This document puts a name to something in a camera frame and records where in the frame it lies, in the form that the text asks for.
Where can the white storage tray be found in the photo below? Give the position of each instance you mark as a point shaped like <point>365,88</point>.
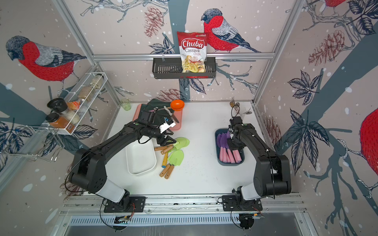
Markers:
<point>141,158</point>

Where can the teal storage tray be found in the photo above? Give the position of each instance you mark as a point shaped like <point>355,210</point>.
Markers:
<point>230,153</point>

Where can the black wire wall basket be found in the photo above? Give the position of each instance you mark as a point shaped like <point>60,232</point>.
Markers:
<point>170,68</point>

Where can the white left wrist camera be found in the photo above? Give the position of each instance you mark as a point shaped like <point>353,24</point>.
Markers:
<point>167,124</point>

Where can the pink cutting board tray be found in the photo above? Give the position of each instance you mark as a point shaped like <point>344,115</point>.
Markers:
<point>178,115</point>

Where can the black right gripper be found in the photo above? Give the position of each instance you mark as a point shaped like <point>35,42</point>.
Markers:
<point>232,147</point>

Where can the Chuba cassava chips bag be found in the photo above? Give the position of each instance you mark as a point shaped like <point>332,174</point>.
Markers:
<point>193,51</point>

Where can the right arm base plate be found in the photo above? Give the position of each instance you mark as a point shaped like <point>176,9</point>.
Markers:
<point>234,203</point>

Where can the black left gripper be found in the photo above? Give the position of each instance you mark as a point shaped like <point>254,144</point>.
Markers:
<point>165,141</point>

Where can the orange spice jar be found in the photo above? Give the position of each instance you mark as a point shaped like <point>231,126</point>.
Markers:
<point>57,121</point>

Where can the white handled knife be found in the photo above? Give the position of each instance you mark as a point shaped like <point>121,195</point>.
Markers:
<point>171,114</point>

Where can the orange plastic bowl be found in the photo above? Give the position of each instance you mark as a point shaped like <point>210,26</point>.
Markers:
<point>177,105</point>

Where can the white wire spice rack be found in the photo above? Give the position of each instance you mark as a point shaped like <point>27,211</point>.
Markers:
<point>81,99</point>

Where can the clear glass with cutlery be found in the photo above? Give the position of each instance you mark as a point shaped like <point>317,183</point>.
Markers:
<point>241,109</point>

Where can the purple shovel pink handle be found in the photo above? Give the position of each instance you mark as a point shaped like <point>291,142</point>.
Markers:
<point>225,156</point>
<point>218,140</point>
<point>237,156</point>

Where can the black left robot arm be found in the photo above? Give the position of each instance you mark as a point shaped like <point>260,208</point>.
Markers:
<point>89,172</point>

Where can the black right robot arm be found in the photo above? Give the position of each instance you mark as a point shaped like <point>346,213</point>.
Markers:
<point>272,171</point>

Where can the black lid spice jar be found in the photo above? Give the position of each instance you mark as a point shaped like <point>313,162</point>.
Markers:
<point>57,105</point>

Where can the dark green cloth napkin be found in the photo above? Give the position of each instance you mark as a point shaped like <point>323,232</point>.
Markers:
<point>153,104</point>

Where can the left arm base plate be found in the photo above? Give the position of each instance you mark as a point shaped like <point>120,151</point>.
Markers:
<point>127,204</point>

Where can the green shovel yellow handle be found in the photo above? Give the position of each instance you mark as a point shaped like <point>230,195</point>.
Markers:
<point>165,160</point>

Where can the small green glass cup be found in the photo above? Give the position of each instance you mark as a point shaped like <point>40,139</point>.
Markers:
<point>126,105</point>

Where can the green shovel wooden handle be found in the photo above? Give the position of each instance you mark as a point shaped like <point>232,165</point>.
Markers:
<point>181,142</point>
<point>175,159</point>

